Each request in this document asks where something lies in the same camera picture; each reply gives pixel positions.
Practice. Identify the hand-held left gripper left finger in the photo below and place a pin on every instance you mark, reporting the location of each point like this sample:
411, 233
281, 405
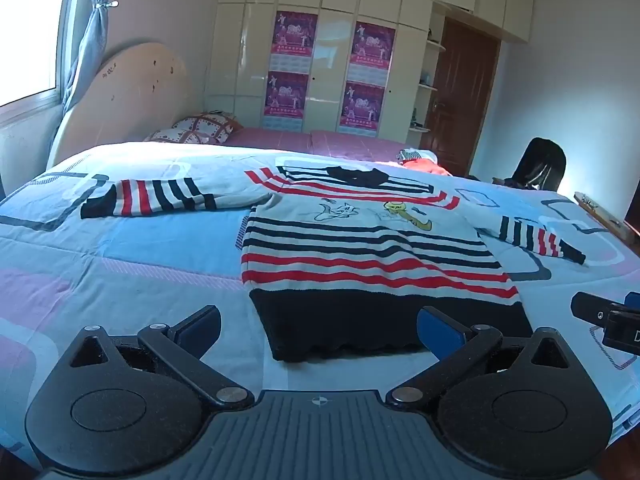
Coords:
200, 326

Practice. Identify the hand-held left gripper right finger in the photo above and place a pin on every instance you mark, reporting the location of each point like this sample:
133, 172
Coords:
436, 329

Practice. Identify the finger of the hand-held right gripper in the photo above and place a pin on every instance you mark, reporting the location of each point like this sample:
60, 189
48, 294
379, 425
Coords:
589, 307

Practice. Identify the striped knit sweater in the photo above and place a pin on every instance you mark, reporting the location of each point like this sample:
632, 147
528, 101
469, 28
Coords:
370, 255

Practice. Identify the blue patterned blanket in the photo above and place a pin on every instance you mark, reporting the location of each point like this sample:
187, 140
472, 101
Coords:
150, 260

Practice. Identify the wooden board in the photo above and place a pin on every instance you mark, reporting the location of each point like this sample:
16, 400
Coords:
605, 215

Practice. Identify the black chair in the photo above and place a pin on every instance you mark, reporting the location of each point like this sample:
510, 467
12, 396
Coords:
537, 165

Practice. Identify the orange garment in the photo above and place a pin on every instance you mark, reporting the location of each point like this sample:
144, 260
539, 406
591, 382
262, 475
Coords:
425, 166

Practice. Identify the grey striped garment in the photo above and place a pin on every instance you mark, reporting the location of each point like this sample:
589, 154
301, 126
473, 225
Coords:
412, 153

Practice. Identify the red white patterned pillow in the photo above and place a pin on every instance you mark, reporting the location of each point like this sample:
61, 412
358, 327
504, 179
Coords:
207, 125
172, 136

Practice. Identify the pink bed sheet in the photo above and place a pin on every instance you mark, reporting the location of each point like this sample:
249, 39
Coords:
320, 144

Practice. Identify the brown wooden door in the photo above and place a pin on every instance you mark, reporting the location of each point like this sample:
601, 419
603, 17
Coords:
462, 95

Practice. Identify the beige wooden headboard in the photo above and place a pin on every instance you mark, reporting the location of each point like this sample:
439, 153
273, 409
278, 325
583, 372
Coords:
130, 90

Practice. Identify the cream corner shelf unit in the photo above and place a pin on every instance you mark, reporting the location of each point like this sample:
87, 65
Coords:
432, 45

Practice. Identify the blue curtain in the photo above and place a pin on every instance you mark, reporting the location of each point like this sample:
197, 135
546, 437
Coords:
85, 45

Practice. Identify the cream wardrobe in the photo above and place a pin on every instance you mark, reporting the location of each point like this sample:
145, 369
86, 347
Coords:
330, 25

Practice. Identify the window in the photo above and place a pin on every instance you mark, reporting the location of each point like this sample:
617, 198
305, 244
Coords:
30, 25

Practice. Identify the purple wall poster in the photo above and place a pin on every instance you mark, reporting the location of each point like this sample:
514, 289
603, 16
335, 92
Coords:
362, 110
295, 40
372, 52
286, 102

